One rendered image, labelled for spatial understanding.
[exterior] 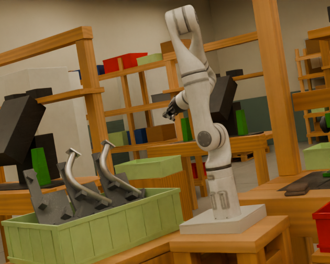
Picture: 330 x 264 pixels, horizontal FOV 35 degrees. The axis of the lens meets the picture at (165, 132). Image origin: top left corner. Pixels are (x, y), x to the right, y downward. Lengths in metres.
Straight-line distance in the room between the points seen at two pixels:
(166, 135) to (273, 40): 5.44
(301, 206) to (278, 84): 0.81
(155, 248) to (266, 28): 1.22
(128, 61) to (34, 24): 2.51
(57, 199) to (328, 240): 1.10
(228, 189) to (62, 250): 0.61
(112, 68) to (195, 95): 6.59
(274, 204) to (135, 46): 9.90
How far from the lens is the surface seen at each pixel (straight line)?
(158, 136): 7.92
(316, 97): 2.67
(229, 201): 1.84
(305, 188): 2.05
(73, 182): 2.21
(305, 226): 2.03
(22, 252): 2.15
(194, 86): 1.81
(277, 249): 1.95
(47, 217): 2.19
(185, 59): 1.83
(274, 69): 2.65
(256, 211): 1.93
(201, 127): 1.81
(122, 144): 8.38
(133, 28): 11.86
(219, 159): 1.83
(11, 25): 9.71
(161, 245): 2.06
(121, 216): 2.05
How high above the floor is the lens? 1.29
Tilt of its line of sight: 2 degrees down
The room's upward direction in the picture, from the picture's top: 9 degrees counter-clockwise
